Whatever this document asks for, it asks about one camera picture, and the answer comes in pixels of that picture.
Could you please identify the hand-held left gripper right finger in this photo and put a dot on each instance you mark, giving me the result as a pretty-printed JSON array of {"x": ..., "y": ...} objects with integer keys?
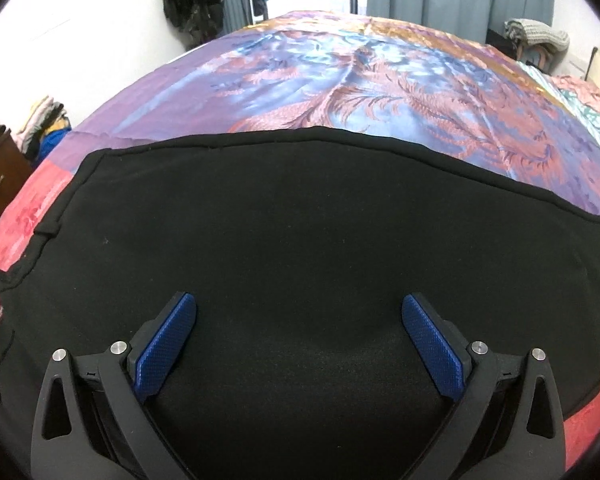
[{"x": 432, "y": 347}]

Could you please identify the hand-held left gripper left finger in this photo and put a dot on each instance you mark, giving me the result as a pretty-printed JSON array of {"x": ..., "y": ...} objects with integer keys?
[{"x": 166, "y": 345}]

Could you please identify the black pants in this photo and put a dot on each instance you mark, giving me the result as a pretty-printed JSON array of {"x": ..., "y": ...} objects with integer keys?
[{"x": 300, "y": 240}]

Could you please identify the pile of colourful clothes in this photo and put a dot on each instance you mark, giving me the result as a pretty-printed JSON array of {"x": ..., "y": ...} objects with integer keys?
[{"x": 42, "y": 130}]

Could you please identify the teal floral quilt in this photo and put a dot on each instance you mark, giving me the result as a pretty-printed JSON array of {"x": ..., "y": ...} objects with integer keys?
[{"x": 595, "y": 127}]

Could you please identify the printed satin blanket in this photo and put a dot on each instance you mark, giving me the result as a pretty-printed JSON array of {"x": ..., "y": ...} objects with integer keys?
[{"x": 360, "y": 75}]

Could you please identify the pink floral cloth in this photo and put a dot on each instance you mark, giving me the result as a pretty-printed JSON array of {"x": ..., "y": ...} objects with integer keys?
[{"x": 577, "y": 90}]

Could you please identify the folded grey knit blanket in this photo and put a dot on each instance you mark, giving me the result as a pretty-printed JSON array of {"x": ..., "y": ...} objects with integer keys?
[{"x": 537, "y": 32}]

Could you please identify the dark hanging clothes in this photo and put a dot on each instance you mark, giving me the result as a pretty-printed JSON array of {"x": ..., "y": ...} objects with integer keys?
[{"x": 200, "y": 10}]

